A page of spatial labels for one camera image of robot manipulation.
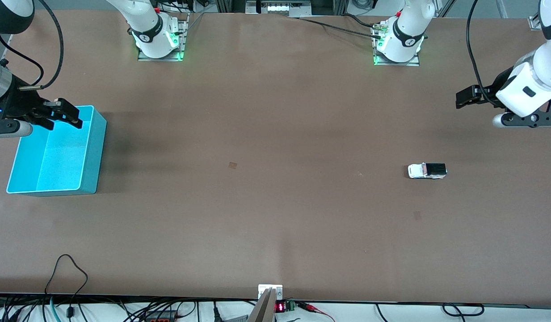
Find white jeep toy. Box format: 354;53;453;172
408;162;448;180

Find cyan plastic storage bin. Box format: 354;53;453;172
6;105;107;196

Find silver control box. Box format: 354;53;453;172
245;0;312;17

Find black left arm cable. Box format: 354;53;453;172
466;0;504;108

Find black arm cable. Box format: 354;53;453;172
466;0;504;108
0;0;64;91

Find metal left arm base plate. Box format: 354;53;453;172
373;25;421;67

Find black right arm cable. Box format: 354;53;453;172
0;0;64;91

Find short black table cable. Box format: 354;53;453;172
342;13;381;28

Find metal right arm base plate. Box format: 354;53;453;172
138;13;189;62

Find long black table cable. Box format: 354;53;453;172
298;17;383;38

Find thin black looped cable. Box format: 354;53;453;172
44;254;88;319

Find black oval cable loop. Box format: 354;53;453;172
442;303;485;317

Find red clip wires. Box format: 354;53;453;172
298;302;336;322

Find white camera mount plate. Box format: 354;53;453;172
258;284;283;300

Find grey camera mount bar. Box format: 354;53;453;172
247;288;276;322

